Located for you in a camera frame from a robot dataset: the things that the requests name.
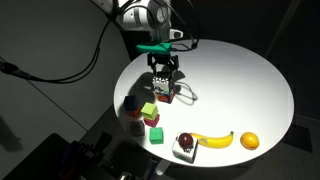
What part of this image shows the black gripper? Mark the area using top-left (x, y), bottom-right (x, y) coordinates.
top-left (146, 52), bottom-right (180, 78)

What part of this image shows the black camera cable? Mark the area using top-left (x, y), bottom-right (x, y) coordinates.
top-left (156, 0), bottom-right (202, 52)

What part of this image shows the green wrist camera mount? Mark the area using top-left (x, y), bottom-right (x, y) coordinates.
top-left (135, 42), bottom-right (175, 56)

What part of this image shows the grey block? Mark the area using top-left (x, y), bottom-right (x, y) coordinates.
top-left (129, 119), bottom-right (146, 138)

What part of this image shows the blue block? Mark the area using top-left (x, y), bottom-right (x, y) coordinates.
top-left (123, 95), bottom-right (140, 111)

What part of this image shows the orange citrus fruit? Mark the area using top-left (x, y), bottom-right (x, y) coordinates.
top-left (239, 131), bottom-right (261, 151)

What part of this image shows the dark red plum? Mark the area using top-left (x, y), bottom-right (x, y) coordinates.
top-left (177, 132), bottom-right (195, 149)

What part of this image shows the yellow banana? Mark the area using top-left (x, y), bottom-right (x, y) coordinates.
top-left (189, 130), bottom-right (235, 150)

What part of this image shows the orange block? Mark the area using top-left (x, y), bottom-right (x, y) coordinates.
top-left (126, 108), bottom-right (142, 118)

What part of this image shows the orange multicoloured plush cube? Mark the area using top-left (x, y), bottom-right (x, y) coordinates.
top-left (154, 89), bottom-right (176, 105)

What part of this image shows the long black robot cable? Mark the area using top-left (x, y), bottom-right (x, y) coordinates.
top-left (0, 0), bottom-right (121, 85)

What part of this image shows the white table leg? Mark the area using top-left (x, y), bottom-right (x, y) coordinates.
top-left (154, 159), bottom-right (172, 176)

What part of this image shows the lime green block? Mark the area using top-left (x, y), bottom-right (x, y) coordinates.
top-left (140, 102), bottom-right (159, 121)

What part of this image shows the magenta red block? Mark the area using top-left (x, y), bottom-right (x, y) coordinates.
top-left (142, 114), bottom-right (161, 128)

